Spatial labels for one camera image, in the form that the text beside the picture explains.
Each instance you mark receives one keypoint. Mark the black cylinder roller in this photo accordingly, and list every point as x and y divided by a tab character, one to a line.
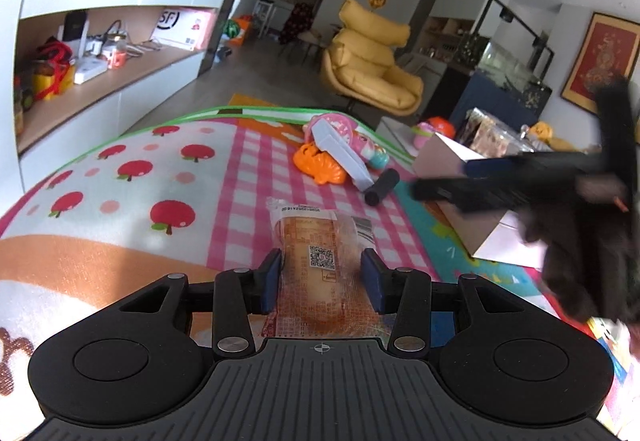
383	186

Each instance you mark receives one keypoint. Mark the yellow lounge chair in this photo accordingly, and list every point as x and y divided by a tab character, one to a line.
359	63

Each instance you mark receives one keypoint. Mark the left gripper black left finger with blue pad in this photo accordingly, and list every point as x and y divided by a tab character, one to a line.
239	293

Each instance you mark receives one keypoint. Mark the yellow duck plush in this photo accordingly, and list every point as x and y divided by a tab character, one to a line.
543	133

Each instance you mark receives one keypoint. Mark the orange plastic toy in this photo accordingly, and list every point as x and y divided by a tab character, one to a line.
320	166

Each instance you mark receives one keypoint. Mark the white toy box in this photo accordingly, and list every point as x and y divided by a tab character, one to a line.
329	140

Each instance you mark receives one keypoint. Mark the orange round toy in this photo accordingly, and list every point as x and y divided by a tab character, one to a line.
442	126

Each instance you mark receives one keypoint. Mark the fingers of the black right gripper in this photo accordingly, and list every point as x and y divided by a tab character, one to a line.
511	182

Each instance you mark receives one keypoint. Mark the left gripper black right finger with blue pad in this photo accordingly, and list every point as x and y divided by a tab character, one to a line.
404	293

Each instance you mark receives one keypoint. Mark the pink cardboard storage box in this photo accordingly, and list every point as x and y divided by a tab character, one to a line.
490	236

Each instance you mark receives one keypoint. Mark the white SF express box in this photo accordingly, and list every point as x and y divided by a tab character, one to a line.
184	28

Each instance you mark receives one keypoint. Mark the colourful play mat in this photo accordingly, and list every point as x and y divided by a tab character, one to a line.
107	312

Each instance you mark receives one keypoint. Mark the glass jar with lid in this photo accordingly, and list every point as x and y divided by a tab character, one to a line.
508	143

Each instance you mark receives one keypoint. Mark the packaged bread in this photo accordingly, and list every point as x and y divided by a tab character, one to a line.
320	292

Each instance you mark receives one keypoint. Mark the red framed gourd picture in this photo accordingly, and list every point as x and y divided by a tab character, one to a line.
610	47

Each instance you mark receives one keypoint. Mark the fish tank on cabinet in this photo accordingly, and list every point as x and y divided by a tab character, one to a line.
496	81

